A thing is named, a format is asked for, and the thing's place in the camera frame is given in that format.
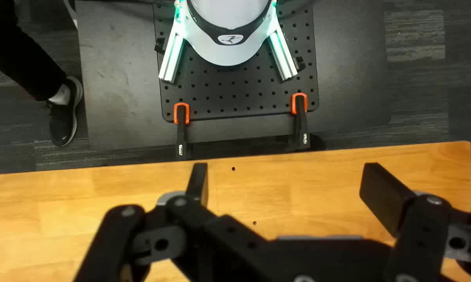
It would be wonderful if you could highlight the orange handled bar clamp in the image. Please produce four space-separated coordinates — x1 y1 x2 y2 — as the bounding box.
171 102 194 159
288 91 313 154

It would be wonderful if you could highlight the dark grey robot stand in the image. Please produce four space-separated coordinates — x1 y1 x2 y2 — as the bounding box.
74 0 389 154

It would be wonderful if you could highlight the aluminium frame rail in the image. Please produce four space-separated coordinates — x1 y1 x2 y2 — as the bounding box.
265 24 301 83
157 30 188 85

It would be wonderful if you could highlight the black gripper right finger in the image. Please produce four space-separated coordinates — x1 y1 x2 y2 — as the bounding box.
359 162 471 282

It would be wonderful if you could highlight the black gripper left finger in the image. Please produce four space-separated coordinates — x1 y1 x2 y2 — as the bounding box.
72 162 210 282

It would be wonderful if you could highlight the black sneaker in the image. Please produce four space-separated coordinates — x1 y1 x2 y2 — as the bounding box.
46 76 85 149

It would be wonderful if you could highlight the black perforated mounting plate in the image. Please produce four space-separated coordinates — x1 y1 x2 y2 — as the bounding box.
152 0 320 126

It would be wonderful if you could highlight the black trouser leg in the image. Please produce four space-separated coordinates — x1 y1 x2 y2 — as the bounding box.
0 0 69 104

